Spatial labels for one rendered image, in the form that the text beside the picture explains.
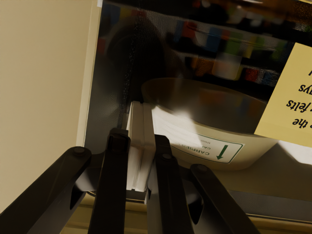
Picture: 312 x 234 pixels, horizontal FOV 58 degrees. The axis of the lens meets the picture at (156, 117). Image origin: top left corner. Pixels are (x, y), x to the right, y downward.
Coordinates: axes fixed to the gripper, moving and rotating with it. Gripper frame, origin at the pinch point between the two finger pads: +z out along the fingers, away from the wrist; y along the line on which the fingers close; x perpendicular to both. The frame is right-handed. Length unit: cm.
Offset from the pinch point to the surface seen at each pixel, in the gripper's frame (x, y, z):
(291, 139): 0.5, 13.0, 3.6
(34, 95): -17, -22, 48
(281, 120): 2.0, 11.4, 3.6
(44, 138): -28, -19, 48
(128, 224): -10.0, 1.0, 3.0
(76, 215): -10.1, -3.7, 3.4
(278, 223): -9.3, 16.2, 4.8
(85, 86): 1.5, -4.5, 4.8
